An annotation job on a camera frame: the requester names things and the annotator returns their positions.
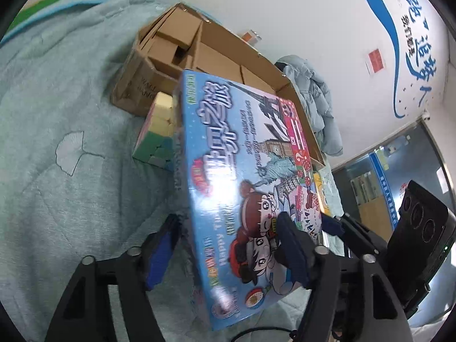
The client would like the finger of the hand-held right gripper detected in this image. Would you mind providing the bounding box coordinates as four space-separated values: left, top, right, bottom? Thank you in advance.
321 213 389 260

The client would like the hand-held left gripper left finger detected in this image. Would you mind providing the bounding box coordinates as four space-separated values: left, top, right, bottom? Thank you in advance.
44 214 182 342

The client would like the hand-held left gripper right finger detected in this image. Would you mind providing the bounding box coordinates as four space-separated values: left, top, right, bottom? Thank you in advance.
276 212 414 342

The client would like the blue picture book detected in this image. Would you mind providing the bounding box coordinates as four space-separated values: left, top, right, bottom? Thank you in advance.
171 69 333 332

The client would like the pastel puzzle cube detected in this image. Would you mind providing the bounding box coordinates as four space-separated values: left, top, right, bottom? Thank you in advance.
132 92 179 172

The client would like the large brown cardboard box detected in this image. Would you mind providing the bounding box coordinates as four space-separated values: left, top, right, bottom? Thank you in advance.
110 3 326 170

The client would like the glass notice board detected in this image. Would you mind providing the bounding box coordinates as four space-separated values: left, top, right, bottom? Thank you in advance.
333 119 456 243

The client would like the light blue down jacket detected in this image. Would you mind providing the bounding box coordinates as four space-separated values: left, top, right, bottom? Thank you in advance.
274 55 344 156

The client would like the teal quilted blanket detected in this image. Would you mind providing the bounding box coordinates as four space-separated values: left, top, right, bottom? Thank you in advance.
0 0 344 342

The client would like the flat brown cardboard carton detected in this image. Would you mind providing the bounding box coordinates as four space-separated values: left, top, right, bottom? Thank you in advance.
192 41 282 97

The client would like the long brown cardboard carton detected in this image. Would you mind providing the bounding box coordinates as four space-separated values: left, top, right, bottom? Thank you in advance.
147 7 203 75

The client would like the black cable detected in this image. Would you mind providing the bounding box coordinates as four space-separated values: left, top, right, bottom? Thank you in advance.
230 325 300 342

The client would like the red wall sign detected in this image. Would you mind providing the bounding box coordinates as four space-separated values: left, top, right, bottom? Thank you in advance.
366 48 386 75

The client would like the blue wall decal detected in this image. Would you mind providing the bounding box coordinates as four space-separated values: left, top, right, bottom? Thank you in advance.
354 0 439 119

